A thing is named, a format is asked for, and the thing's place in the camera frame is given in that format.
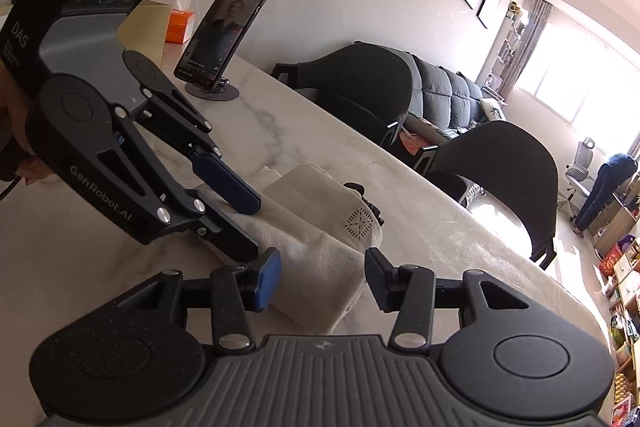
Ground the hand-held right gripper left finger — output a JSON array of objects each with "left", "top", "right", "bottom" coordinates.
[{"left": 107, "top": 247, "right": 282, "bottom": 354}]

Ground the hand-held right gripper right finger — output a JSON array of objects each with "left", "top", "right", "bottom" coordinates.
[{"left": 365, "top": 247, "right": 532, "bottom": 354}]

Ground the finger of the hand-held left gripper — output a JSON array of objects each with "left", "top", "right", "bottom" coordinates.
[
  {"left": 145, "top": 84, "right": 262, "bottom": 215},
  {"left": 62, "top": 107, "right": 261, "bottom": 264}
]

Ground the white shopping bag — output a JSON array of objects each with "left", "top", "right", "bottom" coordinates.
[{"left": 190, "top": 163, "right": 385, "bottom": 335}]

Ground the person's left hand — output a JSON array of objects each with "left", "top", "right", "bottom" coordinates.
[{"left": 0, "top": 57, "right": 53, "bottom": 182}]

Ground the yellow cardboard box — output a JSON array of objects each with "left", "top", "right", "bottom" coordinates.
[{"left": 117, "top": 0, "right": 173, "bottom": 68}]

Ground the black round phone stand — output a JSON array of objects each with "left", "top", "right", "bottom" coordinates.
[{"left": 185, "top": 77, "right": 240, "bottom": 104}]

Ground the orange tissue box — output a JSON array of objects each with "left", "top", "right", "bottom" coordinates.
[{"left": 165, "top": 0, "right": 197, "bottom": 44}]

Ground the orange printed mat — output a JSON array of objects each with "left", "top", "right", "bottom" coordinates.
[{"left": 400, "top": 129, "right": 431, "bottom": 154}]

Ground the black smartphone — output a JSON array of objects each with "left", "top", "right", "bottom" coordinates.
[{"left": 174, "top": 0, "right": 268, "bottom": 88}]

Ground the black dining chair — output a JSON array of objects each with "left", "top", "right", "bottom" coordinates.
[
  {"left": 415, "top": 121, "right": 558, "bottom": 270},
  {"left": 270, "top": 42, "right": 416, "bottom": 168}
]

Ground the grey sofa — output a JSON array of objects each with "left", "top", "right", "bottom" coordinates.
[{"left": 400, "top": 54, "right": 506, "bottom": 148}]

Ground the white printed pillow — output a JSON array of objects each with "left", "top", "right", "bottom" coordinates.
[{"left": 480, "top": 99, "right": 506, "bottom": 122}]

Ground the red printed bin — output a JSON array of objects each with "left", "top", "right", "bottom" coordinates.
[{"left": 598, "top": 259, "right": 621, "bottom": 288}]

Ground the grey office chair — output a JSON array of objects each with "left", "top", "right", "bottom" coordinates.
[{"left": 566, "top": 137, "right": 598, "bottom": 208}]

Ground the wooden desk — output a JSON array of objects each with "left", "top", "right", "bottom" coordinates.
[{"left": 590, "top": 192, "right": 637, "bottom": 248}]

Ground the wooden shelf cabinet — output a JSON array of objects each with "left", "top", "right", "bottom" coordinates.
[{"left": 612, "top": 252, "right": 640, "bottom": 343}]

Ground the white bookshelf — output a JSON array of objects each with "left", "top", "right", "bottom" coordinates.
[{"left": 482, "top": 2, "right": 528, "bottom": 98}]

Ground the grey curtain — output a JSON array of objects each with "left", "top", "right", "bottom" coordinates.
[{"left": 500, "top": 0, "right": 553, "bottom": 100}]

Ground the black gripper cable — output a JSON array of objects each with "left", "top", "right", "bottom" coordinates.
[{"left": 0, "top": 177, "right": 26, "bottom": 204}]

